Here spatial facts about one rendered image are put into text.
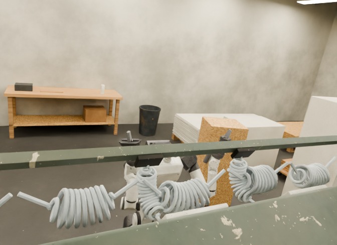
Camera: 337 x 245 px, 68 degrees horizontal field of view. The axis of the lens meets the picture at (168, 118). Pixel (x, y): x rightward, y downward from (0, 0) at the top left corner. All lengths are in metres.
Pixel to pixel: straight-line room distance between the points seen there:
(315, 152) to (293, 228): 3.38
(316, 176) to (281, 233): 0.38
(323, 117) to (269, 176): 3.10
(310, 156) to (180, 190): 3.40
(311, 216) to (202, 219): 0.19
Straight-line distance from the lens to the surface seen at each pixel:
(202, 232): 0.34
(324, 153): 3.73
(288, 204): 0.45
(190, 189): 0.52
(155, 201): 0.50
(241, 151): 0.58
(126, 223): 2.85
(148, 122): 5.80
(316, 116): 3.76
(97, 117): 5.74
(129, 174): 1.62
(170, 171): 1.83
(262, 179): 0.62
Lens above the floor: 2.15
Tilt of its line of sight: 17 degrees down
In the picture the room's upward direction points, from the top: 8 degrees clockwise
